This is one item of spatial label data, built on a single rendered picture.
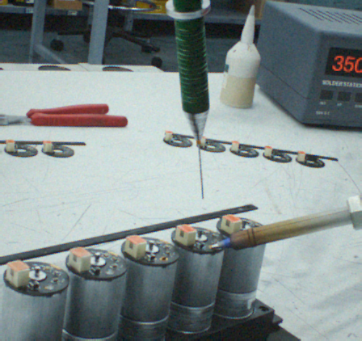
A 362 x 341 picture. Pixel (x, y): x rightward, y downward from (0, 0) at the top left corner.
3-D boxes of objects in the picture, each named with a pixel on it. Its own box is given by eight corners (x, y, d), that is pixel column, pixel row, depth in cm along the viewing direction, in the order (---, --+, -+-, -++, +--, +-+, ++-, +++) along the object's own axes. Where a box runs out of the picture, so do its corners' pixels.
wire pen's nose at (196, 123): (178, 141, 33) (175, 108, 32) (196, 128, 34) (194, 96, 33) (199, 149, 33) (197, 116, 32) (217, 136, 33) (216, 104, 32)
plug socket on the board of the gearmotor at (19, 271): (34, 283, 31) (35, 267, 31) (14, 288, 31) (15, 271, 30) (23, 274, 32) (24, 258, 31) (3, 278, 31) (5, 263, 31)
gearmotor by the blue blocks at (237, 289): (259, 326, 41) (279, 232, 39) (224, 339, 39) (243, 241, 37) (225, 303, 42) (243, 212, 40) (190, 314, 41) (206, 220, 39)
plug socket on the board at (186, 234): (199, 243, 37) (201, 229, 36) (184, 247, 36) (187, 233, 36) (187, 236, 37) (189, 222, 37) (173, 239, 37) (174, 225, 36)
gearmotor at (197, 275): (218, 341, 39) (237, 242, 37) (178, 355, 37) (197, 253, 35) (184, 316, 40) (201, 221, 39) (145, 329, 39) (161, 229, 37)
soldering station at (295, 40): (406, 137, 81) (431, 42, 78) (298, 130, 78) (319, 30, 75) (343, 93, 95) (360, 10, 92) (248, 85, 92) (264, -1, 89)
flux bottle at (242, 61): (241, 98, 86) (258, 2, 83) (258, 108, 83) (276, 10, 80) (212, 98, 84) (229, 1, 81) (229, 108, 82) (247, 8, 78)
